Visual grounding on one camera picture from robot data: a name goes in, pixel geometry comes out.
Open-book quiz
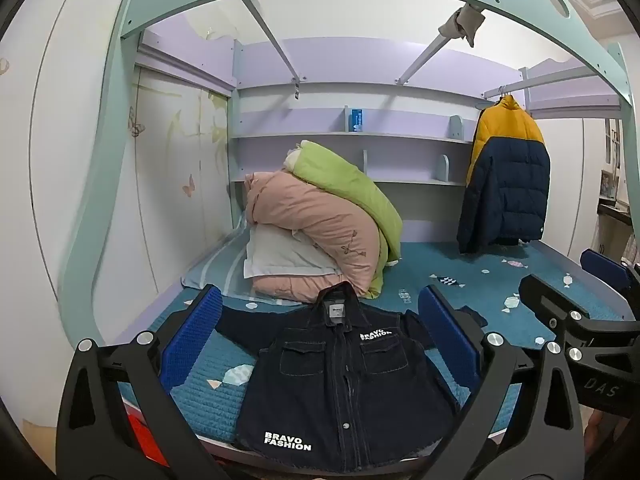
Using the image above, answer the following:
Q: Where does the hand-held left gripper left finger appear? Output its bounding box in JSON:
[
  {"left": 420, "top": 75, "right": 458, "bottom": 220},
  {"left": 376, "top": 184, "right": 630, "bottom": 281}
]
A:
[{"left": 56, "top": 284, "right": 236, "bottom": 480}]

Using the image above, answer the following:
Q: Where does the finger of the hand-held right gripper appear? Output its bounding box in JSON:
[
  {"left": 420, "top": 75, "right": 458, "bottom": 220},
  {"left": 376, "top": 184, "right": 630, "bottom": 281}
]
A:
[
  {"left": 580, "top": 249, "right": 640, "bottom": 311},
  {"left": 518, "top": 274, "right": 601, "bottom": 361}
]

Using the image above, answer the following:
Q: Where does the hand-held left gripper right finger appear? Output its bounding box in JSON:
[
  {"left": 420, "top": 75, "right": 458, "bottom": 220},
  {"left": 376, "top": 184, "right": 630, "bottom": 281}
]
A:
[{"left": 400, "top": 285, "right": 586, "bottom": 480}]

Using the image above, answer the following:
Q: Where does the dark denim jacket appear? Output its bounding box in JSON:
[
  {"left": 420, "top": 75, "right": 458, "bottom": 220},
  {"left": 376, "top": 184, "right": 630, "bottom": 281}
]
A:
[{"left": 215, "top": 281, "right": 488, "bottom": 473}]

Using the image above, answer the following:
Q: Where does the teal quilted bed mat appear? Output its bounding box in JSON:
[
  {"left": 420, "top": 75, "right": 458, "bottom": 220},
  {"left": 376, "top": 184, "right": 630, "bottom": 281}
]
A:
[{"left": 115, "top": 240, "right": 636, "bottom": 441}]

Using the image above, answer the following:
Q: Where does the blue striped sheet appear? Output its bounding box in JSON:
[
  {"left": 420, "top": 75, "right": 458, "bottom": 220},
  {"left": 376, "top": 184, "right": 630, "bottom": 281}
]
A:
[{"left": 180, "top": 210, "right": 261, "bottom": 311}]

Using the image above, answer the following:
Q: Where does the red object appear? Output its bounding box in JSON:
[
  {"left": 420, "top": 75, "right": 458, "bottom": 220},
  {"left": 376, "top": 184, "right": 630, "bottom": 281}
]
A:
[{"left": 124, "top": 404, "right": 168, "bottom": 467}]

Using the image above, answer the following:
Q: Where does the white pillow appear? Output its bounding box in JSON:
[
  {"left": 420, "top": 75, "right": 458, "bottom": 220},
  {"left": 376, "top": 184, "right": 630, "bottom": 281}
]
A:
[{"left": 243, "top": 224, "right": 343, "bottom": 281}]

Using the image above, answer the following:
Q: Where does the yellow and navy puffer jacket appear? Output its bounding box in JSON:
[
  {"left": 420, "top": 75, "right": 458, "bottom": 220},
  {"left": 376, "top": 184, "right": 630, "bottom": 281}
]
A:
[{"left": 457, "top": 94, "right": 552, "bottom": 255}]

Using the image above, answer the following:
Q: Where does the white wardrobe with butterfly print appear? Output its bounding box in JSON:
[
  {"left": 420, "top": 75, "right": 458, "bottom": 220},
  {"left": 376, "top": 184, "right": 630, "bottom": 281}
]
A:
[{"left": 132, "top": 67, "right": 236, "bottom": 281}]

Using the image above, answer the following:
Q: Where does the pink quilt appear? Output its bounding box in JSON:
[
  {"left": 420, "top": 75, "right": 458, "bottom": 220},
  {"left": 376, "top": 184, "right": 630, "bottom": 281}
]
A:
[{"left": 244, "top": 171, "right": 388, "bottom": 303}]

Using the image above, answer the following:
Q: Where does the green quilt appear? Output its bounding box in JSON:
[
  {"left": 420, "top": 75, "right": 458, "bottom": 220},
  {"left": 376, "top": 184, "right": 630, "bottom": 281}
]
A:
[{"left": 284, "top": 140, "right": 405, "bottom": 297}]

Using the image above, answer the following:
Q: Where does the purple and white shelf unit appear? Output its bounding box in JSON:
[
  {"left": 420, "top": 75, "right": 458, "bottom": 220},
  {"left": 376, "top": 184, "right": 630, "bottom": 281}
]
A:
[{"left": 227, "top": 40, "right": 481, "bottom": 241}]

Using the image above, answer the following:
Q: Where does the grey cloth on rail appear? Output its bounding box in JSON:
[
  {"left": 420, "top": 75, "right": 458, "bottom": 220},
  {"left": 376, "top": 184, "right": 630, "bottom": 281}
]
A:
[{"left": 439, "top": 2, "right": 487, "bottom": 48}]

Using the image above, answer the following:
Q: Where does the mint green bunk bed frame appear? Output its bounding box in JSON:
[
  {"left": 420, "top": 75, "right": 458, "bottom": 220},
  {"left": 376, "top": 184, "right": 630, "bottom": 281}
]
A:
[{"left": 57, "top": 0, "right": 633, "bottom": 311}]

